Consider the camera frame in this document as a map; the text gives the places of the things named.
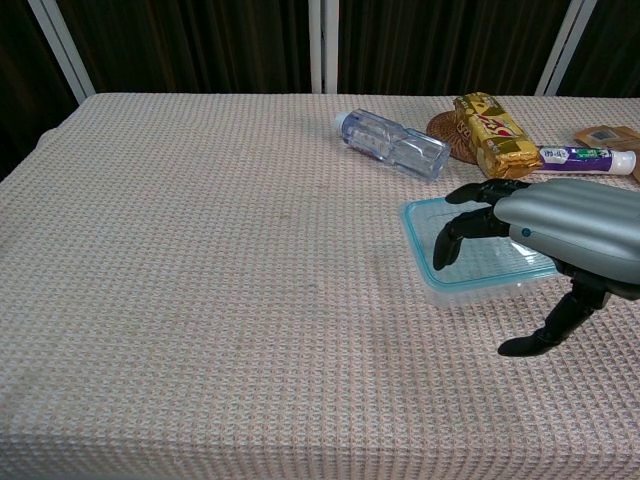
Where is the right black grey robot hand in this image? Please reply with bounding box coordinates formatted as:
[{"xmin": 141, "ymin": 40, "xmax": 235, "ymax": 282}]
[{"xmin": 432, "ymin": 178, "xmax": 640, "ymax": 357}]

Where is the blue-rimmed clear plastic lid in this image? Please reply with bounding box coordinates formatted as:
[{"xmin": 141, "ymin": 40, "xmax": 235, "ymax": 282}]
[{"xmin": 398, "ymin": 196, "xmax": 560, "ymax": 293}]

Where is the clear plastic food container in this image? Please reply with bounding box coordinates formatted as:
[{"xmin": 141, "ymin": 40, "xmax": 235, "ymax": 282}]
[{"xmin": 427, "ymin": 278, "xmax": 552, "ymax": 308}]

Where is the purple white toothpaste tube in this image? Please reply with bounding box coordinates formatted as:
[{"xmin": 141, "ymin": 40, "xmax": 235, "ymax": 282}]
[{"xmin": 534, "ymin": 144, "xmax": 638, "ymax": 177}]

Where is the gold wrapped snack bar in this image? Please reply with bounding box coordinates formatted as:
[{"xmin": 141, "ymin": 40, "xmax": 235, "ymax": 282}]
[{"xmin": 452, "ymin": 92, "xmax": 544, "ymax": 181}]

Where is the round brown woven coaster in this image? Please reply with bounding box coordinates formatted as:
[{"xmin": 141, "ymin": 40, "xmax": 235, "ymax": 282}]
[{"xmin": 425, "ymin": 112, "xmax": 484, "ymax": 164}]

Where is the clear plastic water bottle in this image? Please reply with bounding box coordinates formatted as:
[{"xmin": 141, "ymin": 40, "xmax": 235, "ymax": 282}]
[{"xmin": 333, "ymin": 108, "xmax": 452, "ymax": 182}]

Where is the pink waffle-weave tablecloth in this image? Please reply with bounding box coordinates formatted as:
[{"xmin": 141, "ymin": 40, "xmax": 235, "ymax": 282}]
[{"xmin": 0, "ymin": 93, "xmax": 640, "ymax": 480}]

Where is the black pleated curtain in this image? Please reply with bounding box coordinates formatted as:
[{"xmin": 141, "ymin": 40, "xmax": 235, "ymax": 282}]
[{"xmin": 0, "ymin": 0, "xmax": 640, "ymax": 181}]

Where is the white slanted frame post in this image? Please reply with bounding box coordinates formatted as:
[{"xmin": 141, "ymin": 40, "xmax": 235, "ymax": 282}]
[
  {"xmin": 27, "ymin": 0, "xmax": 97, "ymax": 99},
  {"xmin": 534, "ymin": 0, "xmax": 599, "ymax": 97}
]

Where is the white upright frame post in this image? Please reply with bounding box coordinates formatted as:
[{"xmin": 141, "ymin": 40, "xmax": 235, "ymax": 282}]
[{"xmin": 308, "ymin": 0, "xmax": 340, "ymax": 95}]

